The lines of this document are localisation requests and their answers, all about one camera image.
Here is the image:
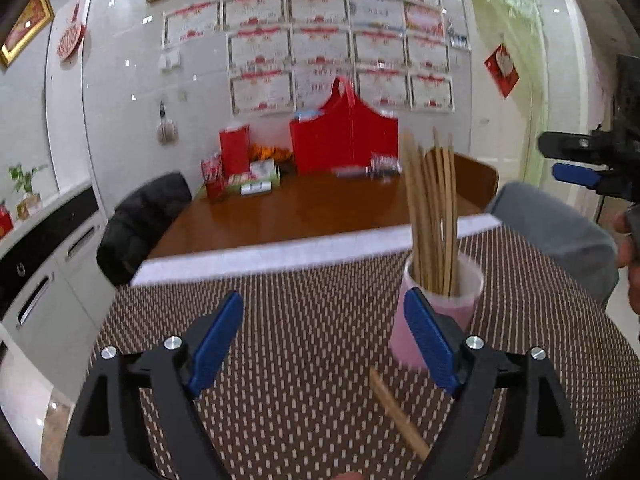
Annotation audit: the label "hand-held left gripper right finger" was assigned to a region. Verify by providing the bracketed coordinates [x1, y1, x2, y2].
[403, 287, 588, 480]

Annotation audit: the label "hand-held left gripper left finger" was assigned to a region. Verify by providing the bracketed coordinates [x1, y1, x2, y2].
[57, 291, 245, 480]

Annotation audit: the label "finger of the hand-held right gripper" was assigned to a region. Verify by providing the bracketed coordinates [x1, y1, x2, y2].
[551, 161, 618, 196]
[537, 130, 618, 163]

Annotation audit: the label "pink cup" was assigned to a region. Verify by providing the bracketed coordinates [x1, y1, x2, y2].
[390, 252, 485, 373]

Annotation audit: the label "long wooden chopstick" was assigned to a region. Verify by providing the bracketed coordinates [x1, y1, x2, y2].
[369, 367, 432, 462]

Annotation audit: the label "bunch of wooden chopsticks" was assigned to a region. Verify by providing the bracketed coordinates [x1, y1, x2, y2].
[400, 127, 460, 296]

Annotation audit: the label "person's right hand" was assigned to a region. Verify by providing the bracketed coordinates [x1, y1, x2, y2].
[612, 207, 640, 313]

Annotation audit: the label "brown polka dot tablecloth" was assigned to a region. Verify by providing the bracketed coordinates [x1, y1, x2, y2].
[87, 225, 640, 480]

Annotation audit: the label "wooden chair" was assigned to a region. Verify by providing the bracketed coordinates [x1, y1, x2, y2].
[452, 152, 500, 213]

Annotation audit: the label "red diamond door decoration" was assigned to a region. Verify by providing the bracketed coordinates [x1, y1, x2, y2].
[483, 43, 522, 99]

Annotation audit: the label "black jacket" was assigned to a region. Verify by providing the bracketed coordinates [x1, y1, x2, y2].
[96, 172, 193, 288]

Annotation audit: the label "white and black cabinet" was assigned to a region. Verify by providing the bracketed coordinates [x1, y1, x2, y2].
[0, 180, 131, 411]

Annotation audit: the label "red soda can pack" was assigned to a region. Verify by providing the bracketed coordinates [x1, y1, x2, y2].
[201, 154, 226, 202]

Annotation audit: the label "snack packets on table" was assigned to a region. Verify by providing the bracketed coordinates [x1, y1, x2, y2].
[227, 159, 281, 197]

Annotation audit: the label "small clear packets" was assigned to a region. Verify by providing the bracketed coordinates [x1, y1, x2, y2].
[370, 152, 402, 178]

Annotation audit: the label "tall red box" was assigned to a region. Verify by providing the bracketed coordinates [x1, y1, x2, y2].
[218, 125, 251, 177]

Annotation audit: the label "orange snack packets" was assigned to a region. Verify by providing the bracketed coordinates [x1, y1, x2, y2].
[249, 143, 292, 163]

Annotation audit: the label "large red gift bag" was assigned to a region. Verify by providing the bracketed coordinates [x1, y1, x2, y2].
[289, 77, 400, 175]

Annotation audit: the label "potted green plant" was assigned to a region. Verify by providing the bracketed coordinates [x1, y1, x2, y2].
[7, 162, 51, 221]

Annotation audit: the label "gold framed picture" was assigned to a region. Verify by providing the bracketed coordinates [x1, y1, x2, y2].
[0, 0, 56, 69]

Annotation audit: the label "hanging wall ornament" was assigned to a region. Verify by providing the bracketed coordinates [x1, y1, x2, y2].
[156, 101, 180, 145]

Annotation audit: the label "group of wall certificates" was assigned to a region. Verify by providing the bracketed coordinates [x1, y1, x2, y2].
[161, 0, 472, 117]

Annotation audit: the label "red round wall ornament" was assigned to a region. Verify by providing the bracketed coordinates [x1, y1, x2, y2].
[56, 0, 86, 65]

